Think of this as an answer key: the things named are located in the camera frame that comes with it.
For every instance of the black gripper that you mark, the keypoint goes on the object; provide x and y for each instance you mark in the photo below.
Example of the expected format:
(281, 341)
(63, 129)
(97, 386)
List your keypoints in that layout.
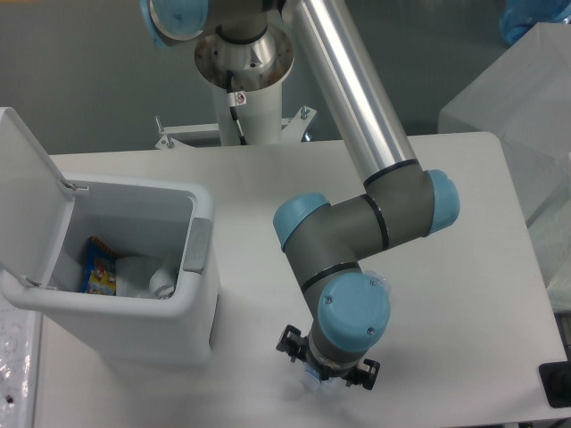
(336, 363)

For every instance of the clear plastic water bottle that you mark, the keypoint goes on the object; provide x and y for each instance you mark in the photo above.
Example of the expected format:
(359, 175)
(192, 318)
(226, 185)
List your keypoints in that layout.
(312, 381)

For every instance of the white tissue wrapper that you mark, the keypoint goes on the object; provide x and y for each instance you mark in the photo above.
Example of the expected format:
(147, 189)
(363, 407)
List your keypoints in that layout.
(145, 278)

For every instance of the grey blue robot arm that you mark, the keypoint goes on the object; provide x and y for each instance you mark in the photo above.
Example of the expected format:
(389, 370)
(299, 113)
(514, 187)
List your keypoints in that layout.
(239, 52)

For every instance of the white trash can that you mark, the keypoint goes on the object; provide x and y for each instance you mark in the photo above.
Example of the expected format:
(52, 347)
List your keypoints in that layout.
(134, 216)

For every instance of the white trash can lid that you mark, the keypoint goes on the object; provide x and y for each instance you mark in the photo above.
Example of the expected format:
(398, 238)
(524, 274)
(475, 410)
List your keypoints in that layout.
(37, 202)

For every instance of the black device at edge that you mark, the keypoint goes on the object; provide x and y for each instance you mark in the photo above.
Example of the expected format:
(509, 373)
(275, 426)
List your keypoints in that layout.
(555, 378)

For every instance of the blue snack packet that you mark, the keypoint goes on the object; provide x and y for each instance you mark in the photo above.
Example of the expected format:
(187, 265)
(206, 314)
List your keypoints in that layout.
(100, 269)

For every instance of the blue water jug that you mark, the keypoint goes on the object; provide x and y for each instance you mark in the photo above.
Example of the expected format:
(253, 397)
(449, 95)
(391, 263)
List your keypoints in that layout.
(519, 16)

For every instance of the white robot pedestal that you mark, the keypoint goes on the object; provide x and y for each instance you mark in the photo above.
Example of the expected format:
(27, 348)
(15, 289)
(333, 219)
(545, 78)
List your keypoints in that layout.
(252, 118)

